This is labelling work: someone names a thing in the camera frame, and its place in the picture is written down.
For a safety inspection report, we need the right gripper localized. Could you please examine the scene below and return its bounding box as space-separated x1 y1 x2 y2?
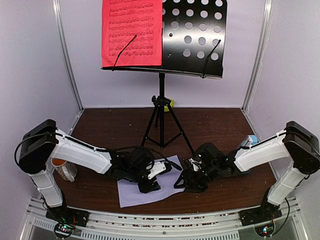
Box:
174 162 220 193

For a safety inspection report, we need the lavender paper sheet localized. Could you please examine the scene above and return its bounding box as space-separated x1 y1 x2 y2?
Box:
117 167 185 208

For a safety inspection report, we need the black music stand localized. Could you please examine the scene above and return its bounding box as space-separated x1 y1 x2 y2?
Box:
102 0 228 148

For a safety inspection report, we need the red sheet music paper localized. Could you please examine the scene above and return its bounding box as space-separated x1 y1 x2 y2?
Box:
101 0 163 68

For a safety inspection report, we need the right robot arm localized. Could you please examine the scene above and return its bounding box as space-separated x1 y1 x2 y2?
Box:
174 121 320 221

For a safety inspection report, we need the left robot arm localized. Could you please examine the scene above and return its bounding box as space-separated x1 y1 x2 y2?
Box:
14 119 167 222

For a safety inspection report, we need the patterned white mug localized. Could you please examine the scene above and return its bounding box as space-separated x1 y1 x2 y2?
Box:
51 158 78 183

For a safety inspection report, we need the blue metronome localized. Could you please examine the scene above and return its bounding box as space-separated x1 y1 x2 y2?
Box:
239 135 258 147

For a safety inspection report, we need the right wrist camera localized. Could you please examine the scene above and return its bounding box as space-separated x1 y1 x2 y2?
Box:
184 158 203 173

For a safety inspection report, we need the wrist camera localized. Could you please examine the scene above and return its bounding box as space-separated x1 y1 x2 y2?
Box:
147 161 172 180
184 158 203 173

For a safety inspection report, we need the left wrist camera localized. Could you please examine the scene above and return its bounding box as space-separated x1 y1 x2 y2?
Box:
147 161 172 180

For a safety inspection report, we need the front aluminium rail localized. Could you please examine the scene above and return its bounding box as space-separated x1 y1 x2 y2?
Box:
18 197 309 240

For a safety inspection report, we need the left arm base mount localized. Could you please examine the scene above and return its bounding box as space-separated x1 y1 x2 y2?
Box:
45 208 89 239

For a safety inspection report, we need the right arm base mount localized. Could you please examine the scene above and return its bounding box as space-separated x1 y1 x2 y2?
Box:
238 206 282 238

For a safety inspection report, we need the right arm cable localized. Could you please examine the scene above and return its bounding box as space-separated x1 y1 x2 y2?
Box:
239 127 293 151

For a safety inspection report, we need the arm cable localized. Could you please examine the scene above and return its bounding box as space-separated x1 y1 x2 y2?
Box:
13 129 183 173
239 127 293 151

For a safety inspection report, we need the right aluminium frame post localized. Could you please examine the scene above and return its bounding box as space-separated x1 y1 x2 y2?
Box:
242 0 274 114

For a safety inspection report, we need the aluminium frame post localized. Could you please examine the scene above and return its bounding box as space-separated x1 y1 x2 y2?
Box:
242 0 274 114
52 0 84 112

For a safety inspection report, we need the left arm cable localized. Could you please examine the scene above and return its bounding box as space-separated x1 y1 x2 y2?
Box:
13 129 183 173

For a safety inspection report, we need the left aluminium frame post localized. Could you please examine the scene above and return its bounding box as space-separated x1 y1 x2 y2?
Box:
52 0 84 112

